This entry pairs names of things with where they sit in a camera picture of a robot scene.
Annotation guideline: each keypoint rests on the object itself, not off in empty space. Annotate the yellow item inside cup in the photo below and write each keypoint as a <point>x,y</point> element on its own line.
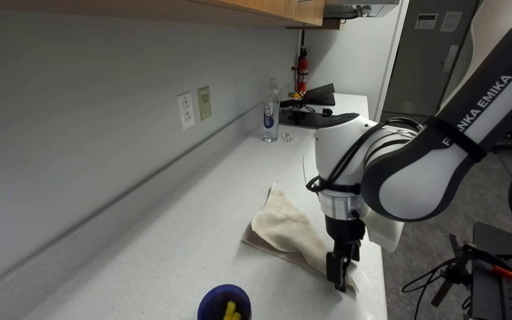
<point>232,311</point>

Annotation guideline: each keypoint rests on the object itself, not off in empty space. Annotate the red fire extinguisher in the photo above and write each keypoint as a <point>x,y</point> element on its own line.
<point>301,71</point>

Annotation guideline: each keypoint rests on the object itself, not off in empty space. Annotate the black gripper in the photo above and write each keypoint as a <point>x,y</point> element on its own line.
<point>345,231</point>

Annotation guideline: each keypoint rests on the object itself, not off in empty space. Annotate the beige wall plate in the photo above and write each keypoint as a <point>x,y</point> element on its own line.
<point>203,103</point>

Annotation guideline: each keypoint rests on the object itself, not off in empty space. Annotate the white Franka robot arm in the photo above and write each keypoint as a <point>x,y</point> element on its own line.
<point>422,177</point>

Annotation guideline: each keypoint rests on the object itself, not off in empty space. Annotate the black wedge-shaped camera device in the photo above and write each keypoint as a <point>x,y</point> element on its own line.
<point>319,94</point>

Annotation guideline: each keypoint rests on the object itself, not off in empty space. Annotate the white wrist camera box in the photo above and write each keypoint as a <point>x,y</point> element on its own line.
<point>386,232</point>

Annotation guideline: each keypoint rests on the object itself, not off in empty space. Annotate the clear plastic water bottle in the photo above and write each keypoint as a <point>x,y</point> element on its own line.
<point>269,120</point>

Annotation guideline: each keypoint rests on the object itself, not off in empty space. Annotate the white wall power outlet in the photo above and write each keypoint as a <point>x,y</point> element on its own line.
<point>185,110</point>

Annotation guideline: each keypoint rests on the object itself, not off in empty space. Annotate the white door sign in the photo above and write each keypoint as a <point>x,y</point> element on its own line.
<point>450,21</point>
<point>425,21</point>

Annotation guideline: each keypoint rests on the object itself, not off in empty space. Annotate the grey under-cabinet appliance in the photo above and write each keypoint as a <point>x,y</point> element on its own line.
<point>356,8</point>

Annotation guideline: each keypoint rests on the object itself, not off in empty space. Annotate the blue bowl yellow contents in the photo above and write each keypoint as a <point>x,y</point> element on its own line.
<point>208,302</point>

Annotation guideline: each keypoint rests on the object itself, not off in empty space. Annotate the stained beige cloth towel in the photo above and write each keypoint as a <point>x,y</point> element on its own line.
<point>280,227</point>

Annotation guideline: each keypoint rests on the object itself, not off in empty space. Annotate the wooden wall cabinet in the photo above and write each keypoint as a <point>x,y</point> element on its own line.
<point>256,7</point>

